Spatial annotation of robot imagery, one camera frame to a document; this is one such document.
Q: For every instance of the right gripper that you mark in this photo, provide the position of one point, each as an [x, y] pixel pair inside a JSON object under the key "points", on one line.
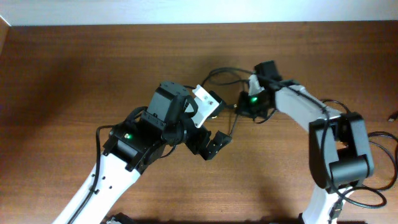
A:
{"points": [[242, 107]]}

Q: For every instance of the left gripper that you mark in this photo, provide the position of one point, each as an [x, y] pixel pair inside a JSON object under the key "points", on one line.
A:
{"points": [[196, 145]]}

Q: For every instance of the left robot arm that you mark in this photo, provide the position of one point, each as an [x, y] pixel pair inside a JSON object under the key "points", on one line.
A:
{"points": [[175, 115]]}

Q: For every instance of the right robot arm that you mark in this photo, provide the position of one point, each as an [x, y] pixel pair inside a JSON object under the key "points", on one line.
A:
{"points": [[340, 158]]}

